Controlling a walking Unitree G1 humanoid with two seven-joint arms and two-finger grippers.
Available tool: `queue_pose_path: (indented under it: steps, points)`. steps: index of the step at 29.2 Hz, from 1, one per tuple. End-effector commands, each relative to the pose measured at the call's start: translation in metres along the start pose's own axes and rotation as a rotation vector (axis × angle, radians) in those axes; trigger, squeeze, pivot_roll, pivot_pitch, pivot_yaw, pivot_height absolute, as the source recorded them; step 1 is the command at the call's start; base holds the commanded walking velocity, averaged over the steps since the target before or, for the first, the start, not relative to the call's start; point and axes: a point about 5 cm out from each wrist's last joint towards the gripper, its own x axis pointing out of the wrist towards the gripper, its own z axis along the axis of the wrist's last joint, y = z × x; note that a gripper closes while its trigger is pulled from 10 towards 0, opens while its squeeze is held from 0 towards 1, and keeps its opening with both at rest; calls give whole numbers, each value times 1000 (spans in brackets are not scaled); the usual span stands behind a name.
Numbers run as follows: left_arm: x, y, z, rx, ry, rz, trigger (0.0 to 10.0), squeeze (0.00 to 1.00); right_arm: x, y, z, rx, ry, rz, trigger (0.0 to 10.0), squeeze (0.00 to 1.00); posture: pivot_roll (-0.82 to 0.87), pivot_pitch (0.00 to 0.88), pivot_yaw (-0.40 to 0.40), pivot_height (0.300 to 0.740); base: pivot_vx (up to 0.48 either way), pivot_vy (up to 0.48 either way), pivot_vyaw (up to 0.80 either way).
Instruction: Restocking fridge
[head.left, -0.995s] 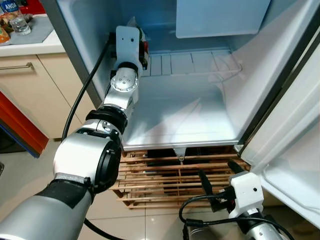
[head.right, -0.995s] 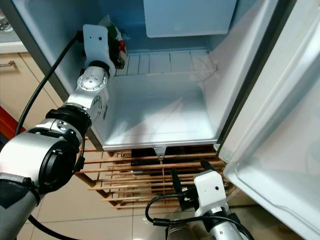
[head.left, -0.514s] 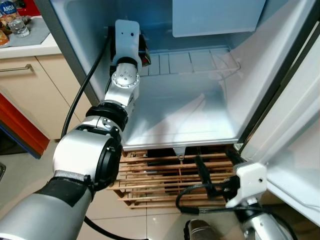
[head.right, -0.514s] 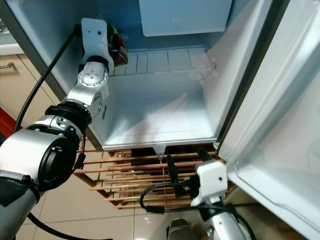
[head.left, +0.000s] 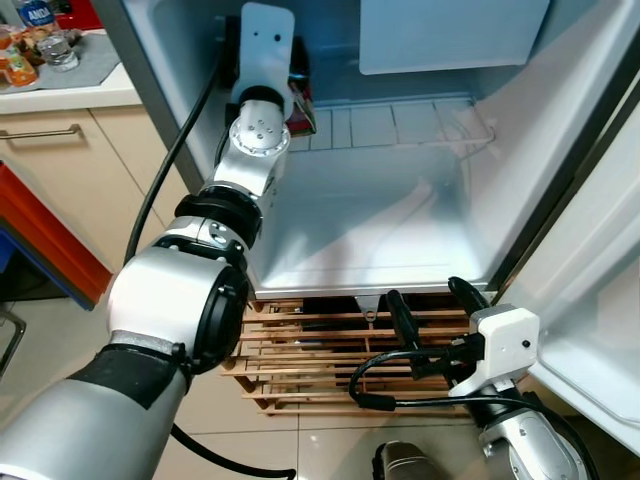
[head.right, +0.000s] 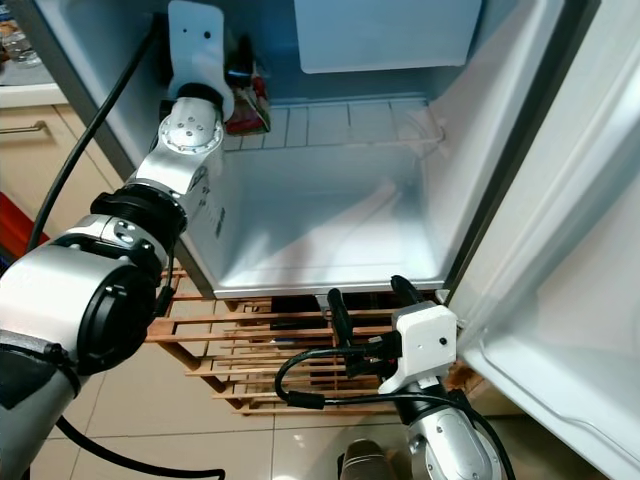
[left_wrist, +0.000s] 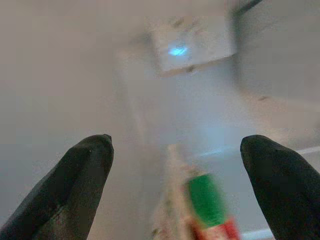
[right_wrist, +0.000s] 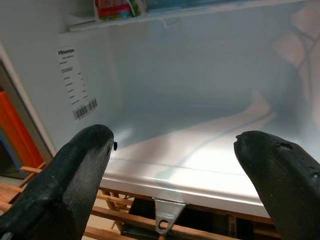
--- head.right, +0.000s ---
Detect white wire fridge shelf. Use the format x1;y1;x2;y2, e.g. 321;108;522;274
225;95;448;151

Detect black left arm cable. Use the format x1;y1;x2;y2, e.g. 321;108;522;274
25;25;226;480

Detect red board with blue edge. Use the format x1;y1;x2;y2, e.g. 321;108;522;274
0;190;51;266

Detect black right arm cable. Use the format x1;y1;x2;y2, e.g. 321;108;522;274
274;346;516;480

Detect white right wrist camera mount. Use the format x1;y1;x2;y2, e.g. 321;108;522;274
378;303;459;393

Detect translucent freezer compartment flap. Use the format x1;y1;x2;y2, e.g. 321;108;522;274
293;0;486;76

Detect white fridge cabinet interior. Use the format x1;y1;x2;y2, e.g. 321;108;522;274
15;0;601;301

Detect white worktop with cream cabinet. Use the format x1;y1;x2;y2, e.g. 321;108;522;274
0;80;101;251

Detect slim metal drawer handle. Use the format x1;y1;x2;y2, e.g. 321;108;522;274
0;120;51;136

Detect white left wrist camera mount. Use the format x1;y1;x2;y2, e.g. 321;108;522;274
166;0;233;111

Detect clear drinking glass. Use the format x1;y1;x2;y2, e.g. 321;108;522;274
5;28;38;65

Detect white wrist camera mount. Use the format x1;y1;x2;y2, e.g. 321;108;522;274
378;303;459;393
166;0;233;111

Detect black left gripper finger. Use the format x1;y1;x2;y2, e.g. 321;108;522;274
226;38;257;93

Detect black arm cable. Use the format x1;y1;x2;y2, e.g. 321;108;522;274
25;25;226;480
274;346;516;480

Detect red snack packet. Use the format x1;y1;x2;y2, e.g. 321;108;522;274
224;72;273;137

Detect wooden slatted rack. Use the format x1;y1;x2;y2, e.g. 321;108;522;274
145;268;481;416

